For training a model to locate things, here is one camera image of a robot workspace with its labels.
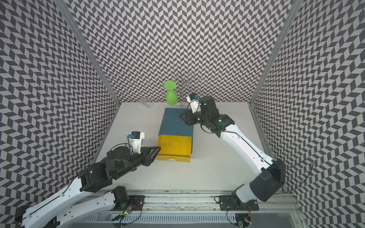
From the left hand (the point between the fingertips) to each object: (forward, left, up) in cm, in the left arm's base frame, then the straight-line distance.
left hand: (158, 150), depth 65 cm
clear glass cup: (+58, +22, -26) cm, 67 cm away
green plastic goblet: (+38, -3, -1) cm, 38 cm away
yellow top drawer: (+8, -6, -12) cm, 16 cm away
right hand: (+17, -11, +3) cm, 21 cm away
